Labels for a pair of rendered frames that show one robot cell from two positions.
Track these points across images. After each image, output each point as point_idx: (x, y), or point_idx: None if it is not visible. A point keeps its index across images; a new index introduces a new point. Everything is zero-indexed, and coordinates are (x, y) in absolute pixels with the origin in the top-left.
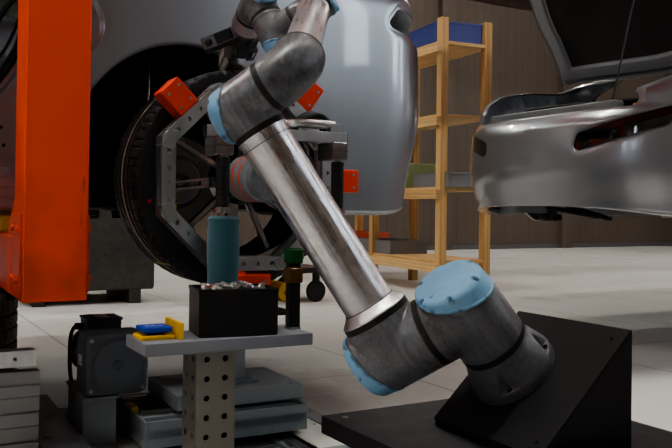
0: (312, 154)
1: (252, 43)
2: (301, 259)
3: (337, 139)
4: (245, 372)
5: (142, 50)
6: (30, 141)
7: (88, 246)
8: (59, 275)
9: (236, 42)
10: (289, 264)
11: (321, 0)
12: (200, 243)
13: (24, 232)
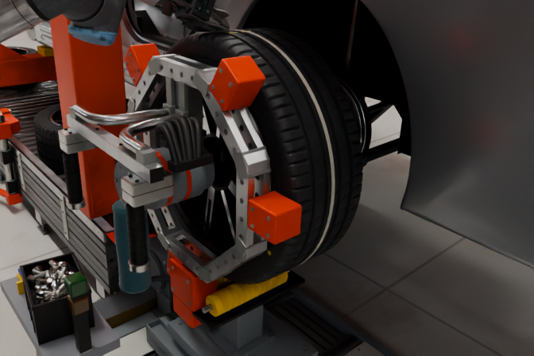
0: (270, 163)
1: (184, 5)
2: (70, 294)
3: (141, 173)
4: (280, 343)
5: None
6: (59, 92)
7: (89, 181)
8: None
9: (169, 5)
10: None
11: None
12: (153, 214)
13: None
